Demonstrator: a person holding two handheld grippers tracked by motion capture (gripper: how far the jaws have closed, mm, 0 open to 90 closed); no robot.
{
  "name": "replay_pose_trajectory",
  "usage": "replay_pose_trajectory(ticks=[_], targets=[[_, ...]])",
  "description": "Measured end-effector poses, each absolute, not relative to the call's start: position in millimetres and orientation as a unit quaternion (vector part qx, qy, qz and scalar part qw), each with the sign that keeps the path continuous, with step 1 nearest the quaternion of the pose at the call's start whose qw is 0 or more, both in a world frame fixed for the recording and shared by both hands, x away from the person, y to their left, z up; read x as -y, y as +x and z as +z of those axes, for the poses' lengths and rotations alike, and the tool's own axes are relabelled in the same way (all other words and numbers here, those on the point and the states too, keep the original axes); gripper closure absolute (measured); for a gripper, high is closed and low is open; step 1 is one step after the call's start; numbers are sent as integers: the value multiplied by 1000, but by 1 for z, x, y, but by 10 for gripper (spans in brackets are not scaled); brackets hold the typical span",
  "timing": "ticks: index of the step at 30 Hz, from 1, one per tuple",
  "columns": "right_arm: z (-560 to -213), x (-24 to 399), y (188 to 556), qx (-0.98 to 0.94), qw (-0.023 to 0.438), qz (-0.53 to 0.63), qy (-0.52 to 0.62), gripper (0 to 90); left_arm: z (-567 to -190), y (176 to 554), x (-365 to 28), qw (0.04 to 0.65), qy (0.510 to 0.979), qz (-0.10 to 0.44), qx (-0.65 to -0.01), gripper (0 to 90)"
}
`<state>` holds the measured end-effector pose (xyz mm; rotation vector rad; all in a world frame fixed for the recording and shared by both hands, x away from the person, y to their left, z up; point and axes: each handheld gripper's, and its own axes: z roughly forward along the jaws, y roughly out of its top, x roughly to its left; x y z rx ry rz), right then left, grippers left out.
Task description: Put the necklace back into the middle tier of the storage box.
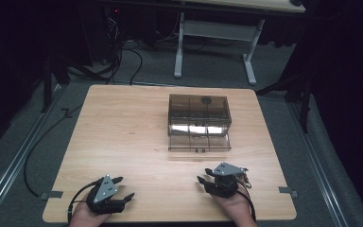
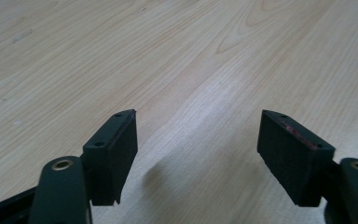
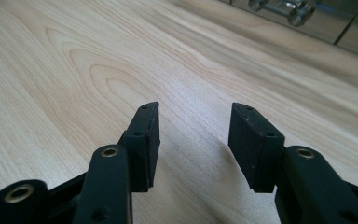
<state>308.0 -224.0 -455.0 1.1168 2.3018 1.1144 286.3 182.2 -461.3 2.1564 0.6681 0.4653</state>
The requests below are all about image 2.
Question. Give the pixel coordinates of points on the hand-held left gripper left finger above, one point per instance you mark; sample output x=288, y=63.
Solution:
x=110, y=155

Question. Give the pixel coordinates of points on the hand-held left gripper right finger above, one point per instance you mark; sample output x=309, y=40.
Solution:
x=292, y=155

